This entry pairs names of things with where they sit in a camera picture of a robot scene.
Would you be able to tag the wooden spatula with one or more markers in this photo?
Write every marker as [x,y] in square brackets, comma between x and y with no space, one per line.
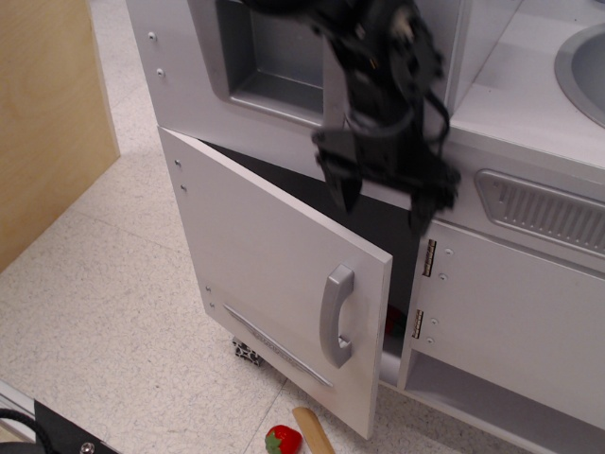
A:
[313,431]

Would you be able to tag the lower brass door hinge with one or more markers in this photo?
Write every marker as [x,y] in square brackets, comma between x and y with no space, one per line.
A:
[417,325]

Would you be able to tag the upper brass door hinge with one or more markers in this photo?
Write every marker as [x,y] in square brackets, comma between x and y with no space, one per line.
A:
[429,257]

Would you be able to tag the silver vent panel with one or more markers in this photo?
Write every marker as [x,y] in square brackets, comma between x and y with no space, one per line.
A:
[542,211]

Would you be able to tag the white fridge door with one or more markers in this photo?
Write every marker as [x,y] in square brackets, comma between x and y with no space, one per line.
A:
[267,255]

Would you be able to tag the white toy kitchen counter unit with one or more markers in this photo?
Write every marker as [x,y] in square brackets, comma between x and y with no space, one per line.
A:
[512,340]

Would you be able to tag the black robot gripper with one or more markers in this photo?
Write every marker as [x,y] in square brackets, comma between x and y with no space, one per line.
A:
[401,160]

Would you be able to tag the red item inside fridge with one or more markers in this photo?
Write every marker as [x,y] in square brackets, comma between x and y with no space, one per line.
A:
[395,324]

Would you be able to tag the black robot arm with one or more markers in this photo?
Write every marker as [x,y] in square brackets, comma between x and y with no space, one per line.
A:
[396,125]

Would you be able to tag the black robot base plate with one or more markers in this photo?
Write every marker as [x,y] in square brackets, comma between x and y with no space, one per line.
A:
[54,434]

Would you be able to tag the plywood board panel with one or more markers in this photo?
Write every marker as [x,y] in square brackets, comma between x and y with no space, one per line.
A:
[57,134]

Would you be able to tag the silver ice dispenser recess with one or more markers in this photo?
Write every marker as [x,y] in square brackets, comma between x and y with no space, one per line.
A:
[271,65]

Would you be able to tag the silver fridge door handle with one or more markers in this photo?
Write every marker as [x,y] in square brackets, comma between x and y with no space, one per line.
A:
[339,286]

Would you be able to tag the silver fridge logo emblem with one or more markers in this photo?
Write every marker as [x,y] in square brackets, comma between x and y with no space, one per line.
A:
[277,348]

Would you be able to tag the aluminium floor rail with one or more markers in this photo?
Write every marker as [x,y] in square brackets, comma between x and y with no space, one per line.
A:
[13,399]

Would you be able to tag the brass door hinge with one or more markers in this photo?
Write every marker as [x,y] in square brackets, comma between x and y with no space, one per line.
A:
[429,257]
[417,325]

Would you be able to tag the white toy fridge cabinet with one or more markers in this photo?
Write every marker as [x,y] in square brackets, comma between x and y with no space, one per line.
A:
[305,143]

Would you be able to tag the silver toy sink basin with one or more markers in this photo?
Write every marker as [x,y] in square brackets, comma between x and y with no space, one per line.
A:
[579,70]

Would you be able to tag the red toy strawberry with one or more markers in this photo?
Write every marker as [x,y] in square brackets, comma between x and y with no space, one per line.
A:
[283,440]

